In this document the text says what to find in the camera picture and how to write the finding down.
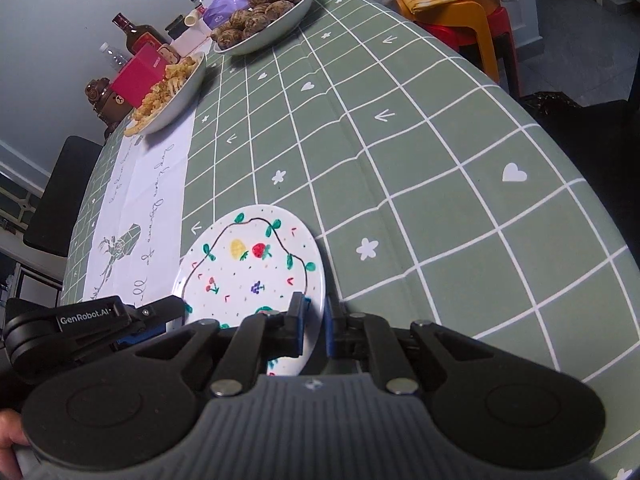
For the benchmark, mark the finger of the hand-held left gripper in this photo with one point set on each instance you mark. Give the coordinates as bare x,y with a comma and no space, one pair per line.
145,336
160,310

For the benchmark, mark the white fruit-painted plate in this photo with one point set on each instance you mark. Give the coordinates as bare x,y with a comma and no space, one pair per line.
250,270

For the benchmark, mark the green checkered tablecloth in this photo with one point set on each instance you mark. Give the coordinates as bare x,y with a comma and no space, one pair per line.
425,160

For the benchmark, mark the pile of taro roots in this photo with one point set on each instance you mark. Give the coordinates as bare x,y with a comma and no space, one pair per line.
250,15

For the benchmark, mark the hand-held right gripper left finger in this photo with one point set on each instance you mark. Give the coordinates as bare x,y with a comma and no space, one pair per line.
300,321

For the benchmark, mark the pile of fries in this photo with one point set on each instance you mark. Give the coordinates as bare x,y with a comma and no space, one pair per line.
160,90

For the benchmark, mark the white oval dish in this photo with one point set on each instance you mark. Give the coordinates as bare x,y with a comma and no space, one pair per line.
172,109
282,34

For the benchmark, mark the red box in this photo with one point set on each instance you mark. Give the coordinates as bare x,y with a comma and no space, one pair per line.
140,72

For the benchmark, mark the brown bear-shaped jar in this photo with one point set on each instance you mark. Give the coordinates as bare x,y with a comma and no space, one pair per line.
102,100

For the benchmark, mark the brown liquor bottle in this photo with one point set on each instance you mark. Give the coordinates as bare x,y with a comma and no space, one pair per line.
142,34

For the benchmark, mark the white box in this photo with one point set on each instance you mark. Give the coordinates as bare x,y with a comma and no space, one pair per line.
192,35

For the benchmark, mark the white deer-print table runner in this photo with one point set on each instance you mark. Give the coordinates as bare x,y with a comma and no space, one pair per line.
150,185

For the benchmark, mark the purple plastic bag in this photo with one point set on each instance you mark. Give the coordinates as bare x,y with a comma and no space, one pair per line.
227,0

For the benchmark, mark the black chair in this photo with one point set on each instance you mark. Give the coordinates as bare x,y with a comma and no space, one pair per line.
60,195

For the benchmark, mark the white bottle with black cap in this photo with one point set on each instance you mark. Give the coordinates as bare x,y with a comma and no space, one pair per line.
197,2

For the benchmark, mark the red plastic stool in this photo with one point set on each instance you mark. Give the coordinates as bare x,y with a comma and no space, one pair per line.
507,45

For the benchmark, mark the orange plastic stool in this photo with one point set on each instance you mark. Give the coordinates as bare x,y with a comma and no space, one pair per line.
465,25

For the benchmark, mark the dark bag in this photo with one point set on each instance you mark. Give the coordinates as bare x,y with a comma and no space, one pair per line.
600,120

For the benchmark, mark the clear plastic bottle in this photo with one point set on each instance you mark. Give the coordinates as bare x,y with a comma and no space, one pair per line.
114,57

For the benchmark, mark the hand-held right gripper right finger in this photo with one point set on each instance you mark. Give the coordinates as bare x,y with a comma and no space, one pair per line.
330,329

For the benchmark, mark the person's left forearm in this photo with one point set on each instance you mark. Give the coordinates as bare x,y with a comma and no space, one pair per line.
10,427

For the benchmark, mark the white lattice partition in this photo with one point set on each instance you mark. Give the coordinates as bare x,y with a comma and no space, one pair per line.
20,205

